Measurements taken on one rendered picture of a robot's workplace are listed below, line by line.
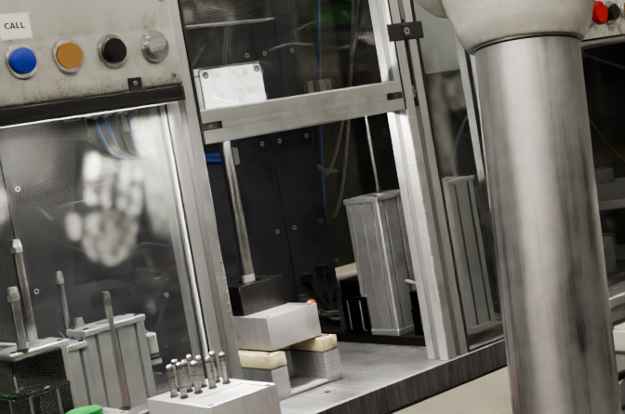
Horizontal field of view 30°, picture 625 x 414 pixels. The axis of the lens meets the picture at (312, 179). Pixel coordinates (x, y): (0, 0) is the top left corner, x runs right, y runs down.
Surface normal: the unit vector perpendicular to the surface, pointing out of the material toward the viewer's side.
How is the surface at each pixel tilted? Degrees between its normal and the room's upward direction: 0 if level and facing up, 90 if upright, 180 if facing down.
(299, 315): 90
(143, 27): 90
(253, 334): 90
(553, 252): 81
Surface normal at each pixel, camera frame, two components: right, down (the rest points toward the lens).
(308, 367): -0.75, 0.16
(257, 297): 0.64, -0.07
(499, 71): -0.67, -0.01
